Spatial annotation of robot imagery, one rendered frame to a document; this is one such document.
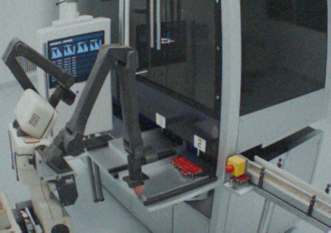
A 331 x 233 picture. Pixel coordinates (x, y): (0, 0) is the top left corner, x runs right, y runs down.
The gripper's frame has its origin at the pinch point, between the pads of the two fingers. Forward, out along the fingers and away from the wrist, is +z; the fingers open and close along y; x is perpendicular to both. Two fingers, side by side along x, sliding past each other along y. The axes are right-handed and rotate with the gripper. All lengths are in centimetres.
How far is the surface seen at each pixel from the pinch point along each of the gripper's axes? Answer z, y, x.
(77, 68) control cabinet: -36, 10, 88
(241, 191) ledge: 3.0, 40.8, -24.7
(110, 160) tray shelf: 2.0, 6.1, 38.9
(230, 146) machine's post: -16.7, 41.2, -12.6
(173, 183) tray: 2.2, 20.1, 1.7
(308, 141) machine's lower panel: 6, 116, -12
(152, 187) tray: 2.0, 10.3, 4.0
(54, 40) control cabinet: -58, -5, 89
